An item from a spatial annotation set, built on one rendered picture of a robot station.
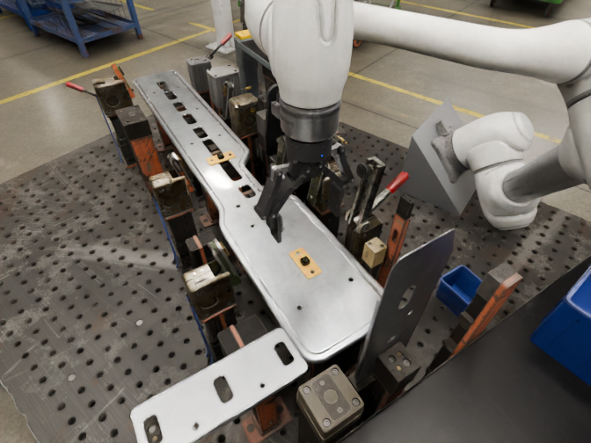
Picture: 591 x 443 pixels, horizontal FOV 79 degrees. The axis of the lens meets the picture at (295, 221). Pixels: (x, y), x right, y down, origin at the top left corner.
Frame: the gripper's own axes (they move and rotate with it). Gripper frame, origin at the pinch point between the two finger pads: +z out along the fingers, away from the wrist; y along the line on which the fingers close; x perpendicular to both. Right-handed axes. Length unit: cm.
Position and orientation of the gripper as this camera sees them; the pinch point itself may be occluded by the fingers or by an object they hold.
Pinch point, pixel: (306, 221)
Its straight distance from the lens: 70.9
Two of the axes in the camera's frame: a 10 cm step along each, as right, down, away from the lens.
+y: -8.5, 3.7, -3.7
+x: 5.2, 6.1, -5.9
